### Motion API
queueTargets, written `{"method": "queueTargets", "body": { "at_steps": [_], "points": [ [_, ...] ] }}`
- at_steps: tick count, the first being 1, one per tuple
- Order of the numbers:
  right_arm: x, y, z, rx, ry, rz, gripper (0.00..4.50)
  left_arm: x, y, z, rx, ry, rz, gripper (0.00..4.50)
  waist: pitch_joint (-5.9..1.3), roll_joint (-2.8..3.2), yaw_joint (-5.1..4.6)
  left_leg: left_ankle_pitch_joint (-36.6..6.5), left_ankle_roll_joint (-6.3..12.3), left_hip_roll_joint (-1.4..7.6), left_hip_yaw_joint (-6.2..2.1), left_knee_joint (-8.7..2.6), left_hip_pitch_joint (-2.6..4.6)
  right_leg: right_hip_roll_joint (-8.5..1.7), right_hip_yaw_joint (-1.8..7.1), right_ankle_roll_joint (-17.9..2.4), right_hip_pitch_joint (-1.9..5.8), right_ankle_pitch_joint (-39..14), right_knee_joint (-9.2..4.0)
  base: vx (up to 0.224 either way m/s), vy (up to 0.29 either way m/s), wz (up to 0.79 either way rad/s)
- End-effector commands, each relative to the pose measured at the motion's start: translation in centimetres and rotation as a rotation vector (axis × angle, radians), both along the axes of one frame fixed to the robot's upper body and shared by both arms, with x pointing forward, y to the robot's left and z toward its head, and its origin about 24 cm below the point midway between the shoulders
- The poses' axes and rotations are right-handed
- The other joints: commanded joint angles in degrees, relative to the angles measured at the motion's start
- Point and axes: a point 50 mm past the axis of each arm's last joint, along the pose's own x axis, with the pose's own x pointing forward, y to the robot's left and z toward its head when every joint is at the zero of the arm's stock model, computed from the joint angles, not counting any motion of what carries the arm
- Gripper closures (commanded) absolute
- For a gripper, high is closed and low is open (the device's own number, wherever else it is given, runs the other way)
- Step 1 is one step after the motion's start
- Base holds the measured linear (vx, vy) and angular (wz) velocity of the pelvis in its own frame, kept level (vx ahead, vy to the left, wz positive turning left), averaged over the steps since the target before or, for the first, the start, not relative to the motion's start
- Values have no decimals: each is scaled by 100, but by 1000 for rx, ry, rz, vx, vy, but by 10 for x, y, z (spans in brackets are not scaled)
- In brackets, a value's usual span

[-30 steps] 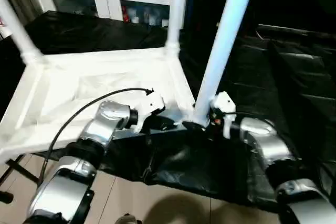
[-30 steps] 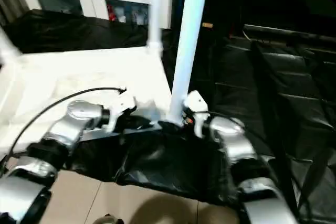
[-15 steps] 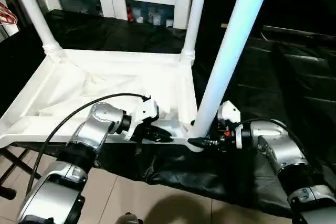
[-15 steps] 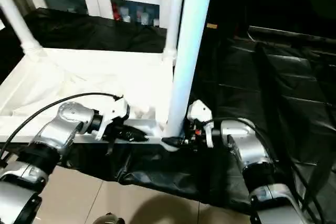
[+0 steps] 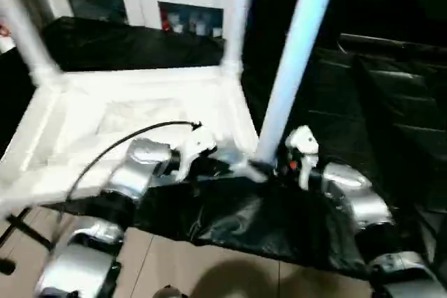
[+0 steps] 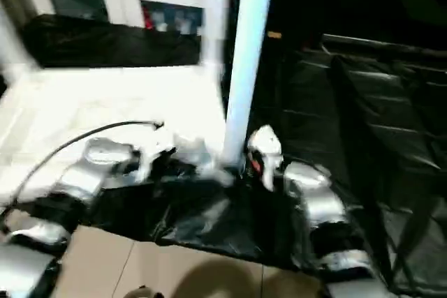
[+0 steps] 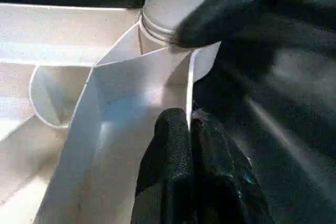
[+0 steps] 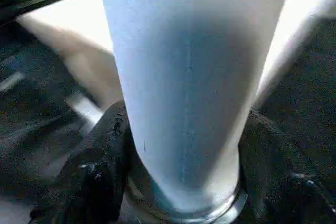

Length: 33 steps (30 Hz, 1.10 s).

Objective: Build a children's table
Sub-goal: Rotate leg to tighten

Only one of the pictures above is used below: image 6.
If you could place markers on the white plastic table leg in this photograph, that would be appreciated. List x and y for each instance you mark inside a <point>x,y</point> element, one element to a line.
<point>12,47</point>
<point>218,12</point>
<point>248,54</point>

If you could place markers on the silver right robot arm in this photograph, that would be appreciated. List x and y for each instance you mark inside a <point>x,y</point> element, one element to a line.
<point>328,214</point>

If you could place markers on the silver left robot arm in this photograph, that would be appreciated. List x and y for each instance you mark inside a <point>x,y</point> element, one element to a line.
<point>70,186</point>

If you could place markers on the black robot left foot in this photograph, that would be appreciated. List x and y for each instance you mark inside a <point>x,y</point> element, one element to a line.
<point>144,292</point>

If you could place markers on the black plastic mat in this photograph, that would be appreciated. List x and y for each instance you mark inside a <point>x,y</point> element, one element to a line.
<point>377,151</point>

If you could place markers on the small tan label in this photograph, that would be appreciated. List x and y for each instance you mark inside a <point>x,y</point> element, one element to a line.
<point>274,34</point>

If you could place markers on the red bottle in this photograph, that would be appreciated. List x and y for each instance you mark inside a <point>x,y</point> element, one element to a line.
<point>147,19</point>

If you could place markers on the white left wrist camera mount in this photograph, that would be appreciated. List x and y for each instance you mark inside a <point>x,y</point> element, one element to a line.
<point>150,157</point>

